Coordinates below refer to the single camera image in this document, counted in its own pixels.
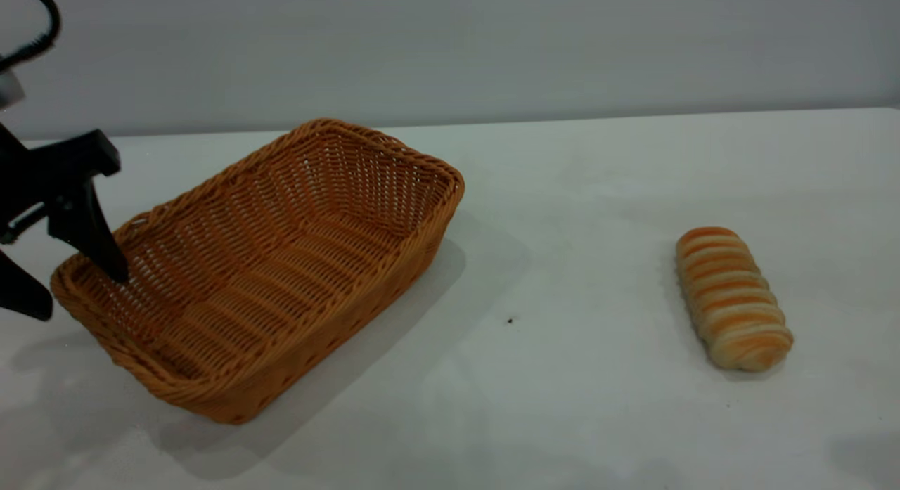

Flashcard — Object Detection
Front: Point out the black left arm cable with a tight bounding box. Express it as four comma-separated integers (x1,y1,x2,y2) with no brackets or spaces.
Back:
0,0,60,72

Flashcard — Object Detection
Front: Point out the striped orange bread roll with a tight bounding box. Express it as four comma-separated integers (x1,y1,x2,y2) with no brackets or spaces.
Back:
675,226,794,372

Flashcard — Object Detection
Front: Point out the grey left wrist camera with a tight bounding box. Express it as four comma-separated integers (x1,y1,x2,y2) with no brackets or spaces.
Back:
0,72,25,111

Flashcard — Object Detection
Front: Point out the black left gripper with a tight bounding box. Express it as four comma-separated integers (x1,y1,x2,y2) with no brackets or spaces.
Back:
0,124,129,321

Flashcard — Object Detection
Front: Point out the woven orange wicker basket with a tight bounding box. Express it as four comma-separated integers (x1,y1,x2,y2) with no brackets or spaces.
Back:
51,119,465,425

